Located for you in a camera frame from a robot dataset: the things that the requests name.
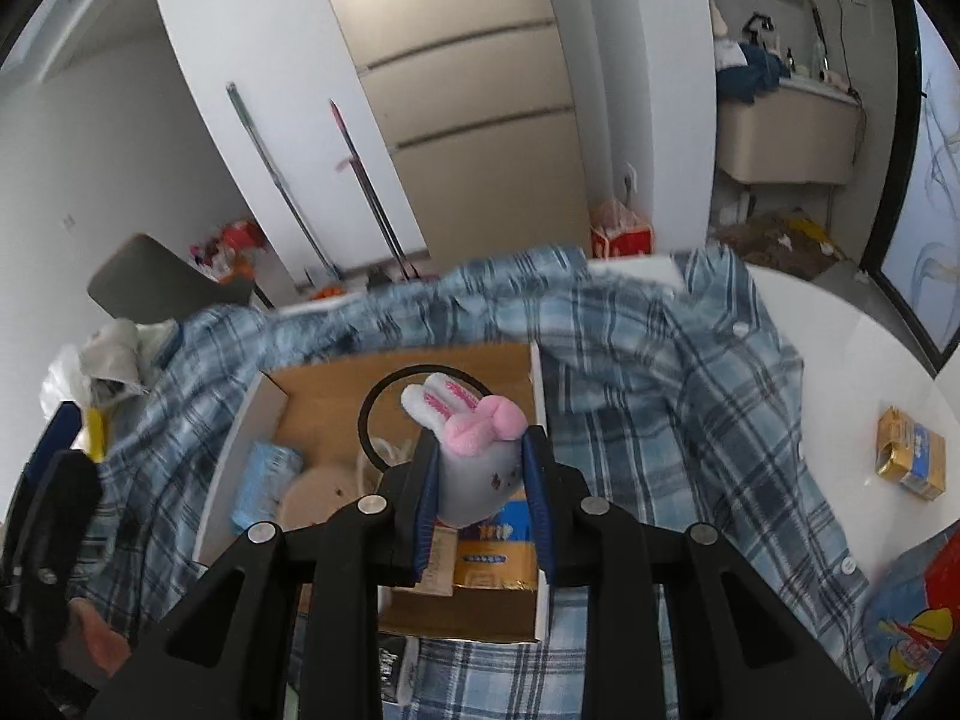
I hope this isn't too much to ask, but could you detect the blue plaid shirt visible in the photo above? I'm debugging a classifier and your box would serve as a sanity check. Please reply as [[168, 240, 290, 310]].
[[75, 244, 872, 720]]

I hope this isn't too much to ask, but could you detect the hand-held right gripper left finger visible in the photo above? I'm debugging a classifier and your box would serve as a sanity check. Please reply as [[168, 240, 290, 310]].
[[88, 431, 441, 720]]

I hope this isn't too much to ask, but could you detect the small gold packet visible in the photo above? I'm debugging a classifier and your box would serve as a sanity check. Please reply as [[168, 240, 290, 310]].
[[876, 406, 948, 502]]

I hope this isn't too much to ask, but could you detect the white plastic bag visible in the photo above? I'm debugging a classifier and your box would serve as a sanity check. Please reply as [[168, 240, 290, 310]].
[[41, 319, 182, 421]]

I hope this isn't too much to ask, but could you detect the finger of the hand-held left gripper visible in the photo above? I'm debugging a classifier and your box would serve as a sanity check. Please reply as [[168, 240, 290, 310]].
[[15, 452, 104, 661], [0, 400, 85, 541]]

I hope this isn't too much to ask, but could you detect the black packet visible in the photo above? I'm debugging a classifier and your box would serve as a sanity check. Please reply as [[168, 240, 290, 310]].
[[379, 634, 422, 706]]

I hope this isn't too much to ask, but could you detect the light blue tissue packet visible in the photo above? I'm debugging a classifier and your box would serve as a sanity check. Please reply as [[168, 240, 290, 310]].
[[231, 441, 305, 531]]

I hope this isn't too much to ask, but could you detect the dark blue towel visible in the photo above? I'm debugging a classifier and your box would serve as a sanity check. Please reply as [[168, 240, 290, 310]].
[[716, 45, 793, 104]]

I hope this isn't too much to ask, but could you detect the shallow cardboard box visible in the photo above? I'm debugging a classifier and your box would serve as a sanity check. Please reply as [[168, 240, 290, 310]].
[[191, 341, 554, 646]]

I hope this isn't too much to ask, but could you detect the grey bunny plush hair tie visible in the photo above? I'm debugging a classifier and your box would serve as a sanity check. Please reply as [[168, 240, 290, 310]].
[[358, 364, 526, 530]]

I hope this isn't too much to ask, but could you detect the person's left hand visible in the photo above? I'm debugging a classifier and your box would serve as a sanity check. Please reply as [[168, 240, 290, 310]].
[[66, 598, 130, 682]]

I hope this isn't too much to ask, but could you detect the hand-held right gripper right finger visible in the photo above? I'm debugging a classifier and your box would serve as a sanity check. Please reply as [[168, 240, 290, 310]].
[[523, 426, 876, 720]]

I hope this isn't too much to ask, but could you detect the yellow blue tissue packet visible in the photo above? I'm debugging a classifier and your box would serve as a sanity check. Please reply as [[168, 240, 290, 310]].
[[452, 499, 542, 591]]

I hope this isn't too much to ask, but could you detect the frosted glass door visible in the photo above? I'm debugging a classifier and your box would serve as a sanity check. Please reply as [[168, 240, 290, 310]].
[[861, 0, 960, 377]]

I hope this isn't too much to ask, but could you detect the dark chair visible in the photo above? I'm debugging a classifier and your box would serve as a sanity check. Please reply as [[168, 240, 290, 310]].
[[88, 234, 256, 323]]

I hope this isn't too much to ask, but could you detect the red clutter pile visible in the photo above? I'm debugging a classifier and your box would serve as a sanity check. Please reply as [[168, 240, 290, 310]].
[[190, 220, 269, 283]]

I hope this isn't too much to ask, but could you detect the beige vanity cabinet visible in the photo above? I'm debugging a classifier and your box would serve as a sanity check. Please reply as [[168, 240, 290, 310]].
[[716, 79, 865, 188]]

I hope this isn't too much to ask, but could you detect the gold refrigerator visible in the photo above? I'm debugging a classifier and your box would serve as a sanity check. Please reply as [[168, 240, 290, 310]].
[[307, 0, 593, 263]]

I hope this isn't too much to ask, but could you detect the floor litter pile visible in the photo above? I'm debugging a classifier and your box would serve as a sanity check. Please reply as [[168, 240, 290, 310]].
[[712, 208, 850, 272]]

